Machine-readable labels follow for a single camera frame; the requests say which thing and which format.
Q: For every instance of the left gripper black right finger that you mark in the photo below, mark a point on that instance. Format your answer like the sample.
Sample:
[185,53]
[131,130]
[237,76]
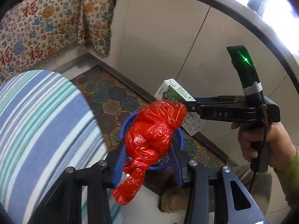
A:
[179,160]

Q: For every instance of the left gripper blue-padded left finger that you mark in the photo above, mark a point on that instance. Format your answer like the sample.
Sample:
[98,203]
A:
[119,159]

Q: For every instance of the red plastic bag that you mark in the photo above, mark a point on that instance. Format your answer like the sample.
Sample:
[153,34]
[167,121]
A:
[159,118]

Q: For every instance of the green sleeved right forearm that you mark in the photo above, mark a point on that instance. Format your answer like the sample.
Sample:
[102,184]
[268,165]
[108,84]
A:
[289,181]

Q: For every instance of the blue plastic trash basket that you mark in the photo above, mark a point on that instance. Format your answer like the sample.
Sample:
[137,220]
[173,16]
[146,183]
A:
[126,120]

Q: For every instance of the person's right hand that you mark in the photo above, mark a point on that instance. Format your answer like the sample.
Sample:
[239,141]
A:
[282,151]

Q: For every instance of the striped blue green tablecloth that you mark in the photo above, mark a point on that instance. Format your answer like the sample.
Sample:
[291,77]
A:
[46,126]

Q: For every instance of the patterned Chinese character blanket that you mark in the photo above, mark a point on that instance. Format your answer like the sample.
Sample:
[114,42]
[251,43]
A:
[36,30]

